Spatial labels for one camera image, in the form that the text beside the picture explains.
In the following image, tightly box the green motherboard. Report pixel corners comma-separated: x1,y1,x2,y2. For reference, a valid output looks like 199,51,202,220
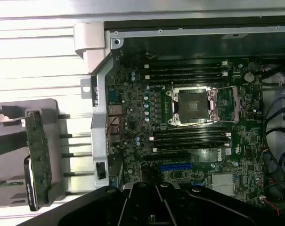
106,56,265,208

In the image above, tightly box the black expansion slot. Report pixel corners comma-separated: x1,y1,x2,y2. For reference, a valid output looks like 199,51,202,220
144,152,192,162

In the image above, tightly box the grey parts rack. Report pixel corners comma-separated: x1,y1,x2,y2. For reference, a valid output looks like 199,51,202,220
0,98,71,209

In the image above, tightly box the open dark PC case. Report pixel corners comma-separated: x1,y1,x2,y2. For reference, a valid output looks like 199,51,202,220
73,14,285,212

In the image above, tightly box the silver chipset heat sink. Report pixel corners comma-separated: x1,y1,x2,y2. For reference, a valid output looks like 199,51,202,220
212,173,236,196

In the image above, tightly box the grey plastic case handle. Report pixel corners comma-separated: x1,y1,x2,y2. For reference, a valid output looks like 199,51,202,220
73,22,111,74

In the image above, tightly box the CPU socket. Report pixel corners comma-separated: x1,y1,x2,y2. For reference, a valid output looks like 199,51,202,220
167,86,220,127

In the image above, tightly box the blue expansion slot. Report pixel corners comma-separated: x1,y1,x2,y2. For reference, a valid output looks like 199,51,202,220
158,163,192,171

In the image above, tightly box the metal socket cover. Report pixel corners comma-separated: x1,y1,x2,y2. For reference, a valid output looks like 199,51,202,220
214,85,241,123

